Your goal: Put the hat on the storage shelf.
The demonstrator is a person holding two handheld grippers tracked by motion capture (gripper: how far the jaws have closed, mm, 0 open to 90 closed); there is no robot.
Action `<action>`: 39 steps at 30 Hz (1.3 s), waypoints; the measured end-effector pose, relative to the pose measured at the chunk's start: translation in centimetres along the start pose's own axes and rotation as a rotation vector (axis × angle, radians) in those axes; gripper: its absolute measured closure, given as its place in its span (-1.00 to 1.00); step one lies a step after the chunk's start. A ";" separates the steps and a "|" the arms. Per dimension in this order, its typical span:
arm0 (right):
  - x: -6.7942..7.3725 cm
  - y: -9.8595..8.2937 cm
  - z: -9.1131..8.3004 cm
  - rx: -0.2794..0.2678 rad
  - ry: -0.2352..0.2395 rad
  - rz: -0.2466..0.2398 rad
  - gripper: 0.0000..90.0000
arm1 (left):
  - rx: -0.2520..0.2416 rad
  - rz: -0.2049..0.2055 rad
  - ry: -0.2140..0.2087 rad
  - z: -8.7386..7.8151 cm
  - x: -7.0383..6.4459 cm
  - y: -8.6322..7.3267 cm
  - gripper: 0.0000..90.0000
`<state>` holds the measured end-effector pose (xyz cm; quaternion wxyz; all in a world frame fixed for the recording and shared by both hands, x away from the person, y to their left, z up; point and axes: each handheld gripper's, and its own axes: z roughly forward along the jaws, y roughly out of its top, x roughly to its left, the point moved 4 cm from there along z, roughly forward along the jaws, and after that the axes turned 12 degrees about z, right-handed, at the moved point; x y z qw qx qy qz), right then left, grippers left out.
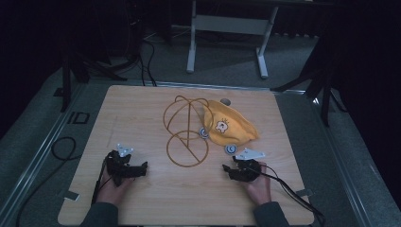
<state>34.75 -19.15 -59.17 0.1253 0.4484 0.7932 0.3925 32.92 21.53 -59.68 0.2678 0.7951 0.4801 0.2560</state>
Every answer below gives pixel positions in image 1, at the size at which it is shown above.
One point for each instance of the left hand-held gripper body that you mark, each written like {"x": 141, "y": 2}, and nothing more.
{"x": 118, "y": 165}

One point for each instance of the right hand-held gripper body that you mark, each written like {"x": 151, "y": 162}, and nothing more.
{"x": 249, "y": 167}

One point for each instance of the yellow hat with cartoon print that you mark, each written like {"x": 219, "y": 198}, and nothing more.
{"x": 227, "y": 124}

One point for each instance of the person's left hand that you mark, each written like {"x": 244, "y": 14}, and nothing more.
{"x": 112, "y": 189}

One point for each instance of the person's right hand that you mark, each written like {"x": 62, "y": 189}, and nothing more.
{"x": 260, "y": 189}

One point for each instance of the round blue white badge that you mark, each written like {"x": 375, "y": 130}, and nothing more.
{"x": 230, "y": 149}
{"x": 204, "y": 133}

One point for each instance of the grey metal table clip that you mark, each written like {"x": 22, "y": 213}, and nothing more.
{"x": 304, "y": 192}
{"x": 72, "y": 195}

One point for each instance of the small grey round disc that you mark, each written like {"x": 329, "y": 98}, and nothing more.
{"x": 225, "y": 101}

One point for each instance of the black tripod stand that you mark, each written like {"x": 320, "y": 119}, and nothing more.
{"x": 66, "y": 82}
{"x": 326, "y": 94}

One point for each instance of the metal floor rail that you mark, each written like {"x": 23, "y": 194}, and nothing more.
{"x": 34, "y": 157}
{"x": 205, "y": 85}
{"x": 343, "y": 164}

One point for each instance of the white desk frame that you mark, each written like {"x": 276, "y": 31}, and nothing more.
{"x": 231, "y": 24}

